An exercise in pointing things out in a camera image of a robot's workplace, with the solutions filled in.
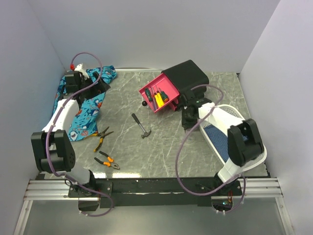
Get orange black combination pliers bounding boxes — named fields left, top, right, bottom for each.
left=94, top=151, right=120, bottom=170

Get blue shark print cloth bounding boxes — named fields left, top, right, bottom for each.
left=52, top=65, right=117, bottom=141

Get stubby green orange screwdriver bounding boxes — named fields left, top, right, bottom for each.
left=158, top=88, right=169, bottom=103

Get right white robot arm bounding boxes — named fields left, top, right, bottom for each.
left=181, top=91, right=267, bottom=195

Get black drawer cabinet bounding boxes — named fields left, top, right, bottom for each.
left=161, top=60, right=209, bottom=102

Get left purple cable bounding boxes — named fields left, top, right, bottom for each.
left=45, top=51, right=115, bottom=218

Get black handle claw hammer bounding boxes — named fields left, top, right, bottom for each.
left=131, top=113, right=151, bottom=139

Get blue red screwdriver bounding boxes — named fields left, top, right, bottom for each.
left=151, top=93, right=158, bottom=111

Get pink top drawer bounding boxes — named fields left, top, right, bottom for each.
left=139, top=73, right=179, bottom=113

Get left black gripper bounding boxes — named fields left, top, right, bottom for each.
left=79, top=71, right=110, bottom=100

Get pink middle drawer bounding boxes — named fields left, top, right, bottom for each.
left=169, top=98, right=181, bottom=112

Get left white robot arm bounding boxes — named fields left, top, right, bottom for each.
left=31, top=70, right=110, bottom=197

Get green handle screwdriver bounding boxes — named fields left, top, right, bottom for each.
left=145, top=88, right=153, bottom=102

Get aluminium rail frame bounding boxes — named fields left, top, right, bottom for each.
left=14, top=178, right=295, bottom=235

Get pink drawer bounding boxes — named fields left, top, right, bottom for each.
left=169, top=98, right=181, bottom=112
left=139, top=73, right=179, bottom=113

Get black base crossbar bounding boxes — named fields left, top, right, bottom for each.
left=67, top=178, right=243, bottom=211

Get yellow handle screwdriver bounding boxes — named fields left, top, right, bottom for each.
left=151, top=87, right=160, bottom=109
left=156, top=87, right=164, bottom=107

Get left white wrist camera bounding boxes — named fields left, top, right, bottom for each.
left=70, top=63, right=89, bottom=78

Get white perforated basket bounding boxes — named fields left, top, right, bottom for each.
left=200, top=104, right=267, bottom=171

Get yellow black needle-nose pliers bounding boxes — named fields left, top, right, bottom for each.
left=88, top=126, right=113, bottom=152

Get blue checkered cloth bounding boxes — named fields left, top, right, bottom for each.
left=204, top=125, right=229, bottom=164

